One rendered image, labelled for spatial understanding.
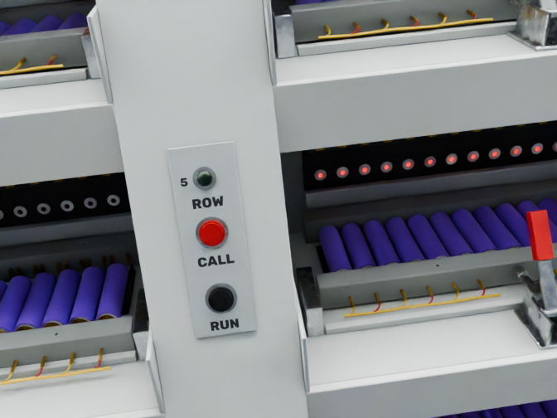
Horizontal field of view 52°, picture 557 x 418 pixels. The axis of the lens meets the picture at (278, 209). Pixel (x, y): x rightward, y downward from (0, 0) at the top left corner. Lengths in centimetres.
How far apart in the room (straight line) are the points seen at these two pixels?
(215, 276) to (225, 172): 7
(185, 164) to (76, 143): 7
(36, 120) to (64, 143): 2
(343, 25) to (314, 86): 8
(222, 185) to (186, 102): 5
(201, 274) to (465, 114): 20
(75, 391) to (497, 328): 31
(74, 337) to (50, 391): 4
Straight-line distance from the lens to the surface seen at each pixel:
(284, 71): 37
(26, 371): 46
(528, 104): 40
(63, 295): 49
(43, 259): 55
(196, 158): 35
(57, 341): 45
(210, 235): 35
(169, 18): 35
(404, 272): 46
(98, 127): 36
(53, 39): 43
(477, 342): 44
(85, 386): 44
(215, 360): 39
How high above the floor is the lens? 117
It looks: 12 degrees down
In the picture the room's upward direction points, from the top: 6 degrees counter-clockwise
